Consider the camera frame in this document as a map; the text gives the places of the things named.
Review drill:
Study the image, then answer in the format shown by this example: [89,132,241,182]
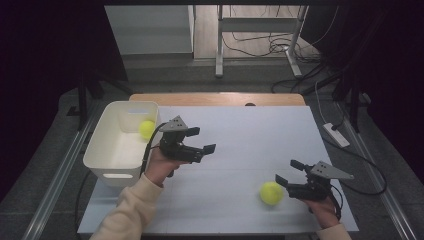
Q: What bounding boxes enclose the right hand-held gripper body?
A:
[285,160,355,203]

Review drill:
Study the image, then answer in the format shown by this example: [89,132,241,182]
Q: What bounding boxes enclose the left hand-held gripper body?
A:
[158,115,205,165]

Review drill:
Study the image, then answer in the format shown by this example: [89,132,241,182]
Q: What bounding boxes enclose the yellow tennis ball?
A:
[259,181,285,206]
[138,119,157,141]

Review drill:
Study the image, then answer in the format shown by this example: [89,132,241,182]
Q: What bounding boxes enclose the white plastic bin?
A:
[82,100,165,188]

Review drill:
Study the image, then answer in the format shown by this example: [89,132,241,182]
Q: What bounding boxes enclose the person's right hand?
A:
[301,195,341,230]

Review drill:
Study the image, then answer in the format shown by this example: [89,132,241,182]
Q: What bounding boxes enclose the person's left hand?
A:
[143,146,188,188]

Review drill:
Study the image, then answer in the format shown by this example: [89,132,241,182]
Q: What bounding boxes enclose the wooden table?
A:
[128,92,307,107]

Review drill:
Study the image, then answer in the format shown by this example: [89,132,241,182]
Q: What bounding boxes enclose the white foam board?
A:
[77,105,360,235]

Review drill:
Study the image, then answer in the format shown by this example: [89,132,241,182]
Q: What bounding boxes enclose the white power strip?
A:
[322,122,351,149]

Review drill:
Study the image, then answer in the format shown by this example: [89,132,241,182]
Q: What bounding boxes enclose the black stand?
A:
[331,64,372,134]
[65,64,135,132]

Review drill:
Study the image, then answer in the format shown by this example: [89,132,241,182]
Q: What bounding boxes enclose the white cabinet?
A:
[104,4,197,56]

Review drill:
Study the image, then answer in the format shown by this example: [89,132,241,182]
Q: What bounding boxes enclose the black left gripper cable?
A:
[138,121,168,178]

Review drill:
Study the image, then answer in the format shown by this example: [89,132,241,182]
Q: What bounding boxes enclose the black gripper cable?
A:
[321,135,389,197]
[138,121,168,178]

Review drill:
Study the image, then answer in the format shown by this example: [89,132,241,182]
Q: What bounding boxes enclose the white power cable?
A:
[314,80,330,125]

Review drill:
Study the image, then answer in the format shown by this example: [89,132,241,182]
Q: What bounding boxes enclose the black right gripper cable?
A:
[321,135,389,197]

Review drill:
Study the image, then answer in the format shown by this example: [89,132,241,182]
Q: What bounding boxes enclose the metal floor rail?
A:
[334,99,418,240]
[21,106,103,240]

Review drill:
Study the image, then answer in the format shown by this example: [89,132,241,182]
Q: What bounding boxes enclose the thick black floor cables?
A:
[270,62,345,97]

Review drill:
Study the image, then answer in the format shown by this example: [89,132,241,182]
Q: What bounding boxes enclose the black cable beside bin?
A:
[74,169,93,239]

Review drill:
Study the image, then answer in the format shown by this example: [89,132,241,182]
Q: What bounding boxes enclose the tangled floor cables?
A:
[221,4,340,58]

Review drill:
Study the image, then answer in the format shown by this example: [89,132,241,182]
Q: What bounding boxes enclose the grey metal desk frame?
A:
[214,4,310,80]

